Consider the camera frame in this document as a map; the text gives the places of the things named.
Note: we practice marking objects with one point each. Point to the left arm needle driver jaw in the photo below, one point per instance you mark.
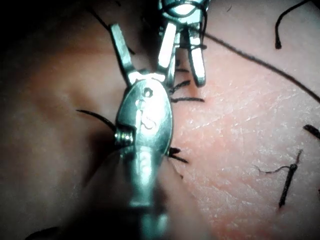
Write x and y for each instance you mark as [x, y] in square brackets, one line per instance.
[167, 47]
[121, 50]

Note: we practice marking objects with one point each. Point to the curved black thread piece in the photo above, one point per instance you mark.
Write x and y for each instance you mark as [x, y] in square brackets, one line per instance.
[277, 37]

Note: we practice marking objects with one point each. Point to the left arm needle driver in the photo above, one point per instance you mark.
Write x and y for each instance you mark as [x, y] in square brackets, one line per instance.
[147, 117]

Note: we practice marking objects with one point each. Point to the right arm needle driver jaw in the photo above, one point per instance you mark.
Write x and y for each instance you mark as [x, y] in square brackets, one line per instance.
[197, 65]
[175, 65]

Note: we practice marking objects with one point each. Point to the right arm needle driver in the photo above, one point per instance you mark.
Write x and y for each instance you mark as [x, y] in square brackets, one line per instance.
[183, 10]

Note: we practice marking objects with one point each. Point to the tissue pad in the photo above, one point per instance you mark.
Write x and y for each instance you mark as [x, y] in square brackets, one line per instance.
[237, 130]

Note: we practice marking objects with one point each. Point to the short black thread piece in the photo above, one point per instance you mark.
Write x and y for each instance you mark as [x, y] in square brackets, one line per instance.
[312, 131]

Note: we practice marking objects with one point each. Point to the frayed black thread piece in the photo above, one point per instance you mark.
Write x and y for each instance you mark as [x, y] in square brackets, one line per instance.
[288, 180]

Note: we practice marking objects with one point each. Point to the black stitching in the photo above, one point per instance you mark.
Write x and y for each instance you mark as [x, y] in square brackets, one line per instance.
[187, 99]

